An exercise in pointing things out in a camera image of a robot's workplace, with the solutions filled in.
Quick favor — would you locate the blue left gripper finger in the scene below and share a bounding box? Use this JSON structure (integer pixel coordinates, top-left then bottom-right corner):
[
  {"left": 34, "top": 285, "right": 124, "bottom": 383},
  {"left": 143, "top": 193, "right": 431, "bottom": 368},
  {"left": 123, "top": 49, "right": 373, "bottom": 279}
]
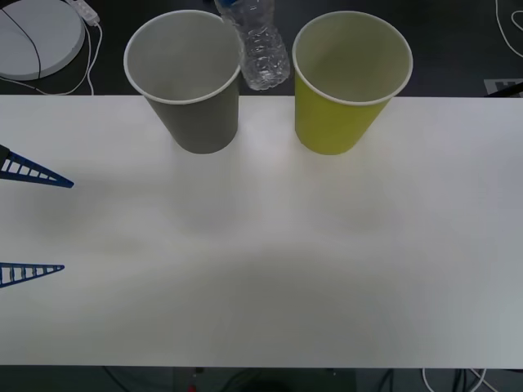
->
[
  {"left": 0, "top": 145, "right": 75, "bottom": 189},
  {"left": 0, "top": 264, "right": 65, "bottom": 289}
]

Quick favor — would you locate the clear bottle with green cap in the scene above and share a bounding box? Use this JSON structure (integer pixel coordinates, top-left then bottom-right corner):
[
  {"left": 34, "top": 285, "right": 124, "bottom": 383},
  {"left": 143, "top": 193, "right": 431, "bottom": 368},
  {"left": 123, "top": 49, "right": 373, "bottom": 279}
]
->
[{"left": 218, "top": 0, "right": 292, "bottom": 91}]

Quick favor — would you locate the grey plastic waste bin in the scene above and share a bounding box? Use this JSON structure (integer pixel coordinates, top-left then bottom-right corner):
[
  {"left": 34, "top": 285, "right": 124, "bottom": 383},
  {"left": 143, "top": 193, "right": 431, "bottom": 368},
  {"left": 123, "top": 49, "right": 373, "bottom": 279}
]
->
[{"left": 123, "top": 11, "right": 245, "bottom": 155}]

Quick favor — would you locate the round white disc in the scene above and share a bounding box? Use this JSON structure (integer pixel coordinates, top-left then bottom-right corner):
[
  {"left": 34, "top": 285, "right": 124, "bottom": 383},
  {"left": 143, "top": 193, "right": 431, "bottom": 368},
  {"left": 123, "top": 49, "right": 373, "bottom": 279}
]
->
[{"left": 0, "top": 0, "right": 87, "bottom": 82}]

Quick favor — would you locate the white power strip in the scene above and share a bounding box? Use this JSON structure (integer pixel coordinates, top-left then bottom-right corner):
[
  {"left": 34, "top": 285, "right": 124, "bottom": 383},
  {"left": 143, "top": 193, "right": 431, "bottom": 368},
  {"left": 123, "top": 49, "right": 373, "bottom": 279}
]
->
[{"left": 67, "top": 0, "right": 101, "bottom": 26}]

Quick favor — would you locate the yellow-green plastic waste bin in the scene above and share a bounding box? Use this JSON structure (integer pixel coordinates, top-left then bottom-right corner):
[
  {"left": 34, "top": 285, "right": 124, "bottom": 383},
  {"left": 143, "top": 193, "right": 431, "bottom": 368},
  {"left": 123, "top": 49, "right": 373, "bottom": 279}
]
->
[{"left": 291, "top": 11, "right": 413, "bottom": 156}]

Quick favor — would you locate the grey printed sheet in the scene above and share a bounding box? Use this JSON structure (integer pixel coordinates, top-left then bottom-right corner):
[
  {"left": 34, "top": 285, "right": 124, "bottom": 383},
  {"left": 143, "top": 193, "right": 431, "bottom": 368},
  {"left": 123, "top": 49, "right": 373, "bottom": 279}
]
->
[{"left": 484, "top": 78, "right": 523, "bottom": 98}]

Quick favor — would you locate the white power strip cable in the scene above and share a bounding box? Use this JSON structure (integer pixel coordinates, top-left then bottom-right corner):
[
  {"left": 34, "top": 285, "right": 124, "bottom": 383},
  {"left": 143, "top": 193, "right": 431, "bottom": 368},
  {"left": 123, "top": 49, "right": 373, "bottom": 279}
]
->
[{"left": 83, "top": 22, "right": 104, "bottom": 97}]

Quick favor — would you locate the thin black cable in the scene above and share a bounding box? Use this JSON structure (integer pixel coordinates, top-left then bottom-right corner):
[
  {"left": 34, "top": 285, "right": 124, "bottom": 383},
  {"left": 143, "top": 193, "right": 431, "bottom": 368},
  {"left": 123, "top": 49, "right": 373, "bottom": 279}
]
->
[{"left": 0, "top": 7, "right": 44, "bottom": 81}]

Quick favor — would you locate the white looped cable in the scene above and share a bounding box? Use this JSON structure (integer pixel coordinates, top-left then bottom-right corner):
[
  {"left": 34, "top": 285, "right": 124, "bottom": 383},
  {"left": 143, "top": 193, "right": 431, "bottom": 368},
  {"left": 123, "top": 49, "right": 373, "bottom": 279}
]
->
[{"left": 494, "top": 0, "right": 523, "bottom": 54}]

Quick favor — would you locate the white cable under table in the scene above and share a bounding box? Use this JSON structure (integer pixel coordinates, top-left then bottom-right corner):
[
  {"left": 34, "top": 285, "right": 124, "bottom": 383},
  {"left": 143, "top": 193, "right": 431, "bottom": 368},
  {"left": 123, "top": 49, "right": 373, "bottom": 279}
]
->
[{"left": 422, "top": 367, "right": 491, "bottom": 392}]

